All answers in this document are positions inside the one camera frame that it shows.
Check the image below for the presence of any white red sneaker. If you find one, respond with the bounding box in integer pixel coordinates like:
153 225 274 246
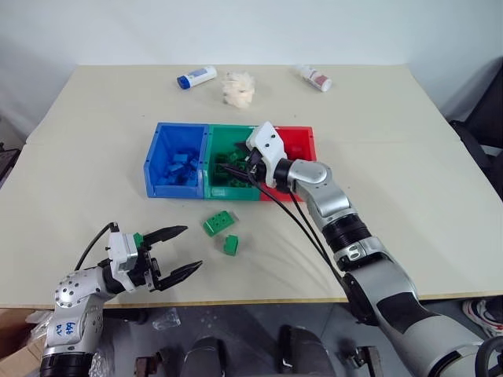
461 297 503 339

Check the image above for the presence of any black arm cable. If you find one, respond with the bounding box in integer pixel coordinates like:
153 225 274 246
73 221 120 273
249 171 355 306

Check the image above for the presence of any red plastic bin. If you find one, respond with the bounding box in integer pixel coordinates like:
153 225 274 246
258 125 318 203

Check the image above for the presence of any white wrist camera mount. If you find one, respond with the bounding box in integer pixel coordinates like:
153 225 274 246
245 121 290 188
105 230 139 294

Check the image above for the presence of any dark rounded shape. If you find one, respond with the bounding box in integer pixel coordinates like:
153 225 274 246
187 335 233 377
277 324 332 377

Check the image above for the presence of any brown cardboard box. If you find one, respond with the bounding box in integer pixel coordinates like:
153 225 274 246
0 307 54 377

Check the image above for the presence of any black office chair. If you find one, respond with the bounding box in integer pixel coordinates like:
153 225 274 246
439 57 503 190

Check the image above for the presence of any green plastic bin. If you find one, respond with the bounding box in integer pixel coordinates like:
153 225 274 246
201 124 263 201

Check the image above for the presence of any large green holed block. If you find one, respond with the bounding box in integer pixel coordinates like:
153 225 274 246
202 209 233 238

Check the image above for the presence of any blue plastic bin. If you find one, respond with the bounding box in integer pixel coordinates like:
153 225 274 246
142 122 210 199

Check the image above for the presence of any white bottle blue cap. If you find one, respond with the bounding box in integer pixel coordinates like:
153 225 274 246
175 65 218 90

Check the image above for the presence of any cream crumpled tissue wad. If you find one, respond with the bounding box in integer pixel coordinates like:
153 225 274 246
220 70 256 109

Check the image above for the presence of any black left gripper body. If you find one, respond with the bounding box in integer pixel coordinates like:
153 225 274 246
127 245 163 292

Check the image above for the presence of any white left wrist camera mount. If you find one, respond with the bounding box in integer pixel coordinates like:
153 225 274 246
105 230 139 294

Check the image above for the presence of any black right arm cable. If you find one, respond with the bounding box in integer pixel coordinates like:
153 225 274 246
249 171 355 306

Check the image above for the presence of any clear plastic bag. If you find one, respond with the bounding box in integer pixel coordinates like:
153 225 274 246
150 307 182 331

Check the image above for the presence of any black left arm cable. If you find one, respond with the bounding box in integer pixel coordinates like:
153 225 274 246
73 221 120 273

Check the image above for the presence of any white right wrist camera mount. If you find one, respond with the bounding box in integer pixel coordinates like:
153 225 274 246
245 121 290 188

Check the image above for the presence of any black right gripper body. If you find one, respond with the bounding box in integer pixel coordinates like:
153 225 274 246
243 146 269 184

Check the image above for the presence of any white bottle red label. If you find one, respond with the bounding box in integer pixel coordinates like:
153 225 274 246
295 64 333 93

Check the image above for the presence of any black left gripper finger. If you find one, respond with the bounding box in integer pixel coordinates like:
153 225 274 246
141 225 189 251
156 259 204 292

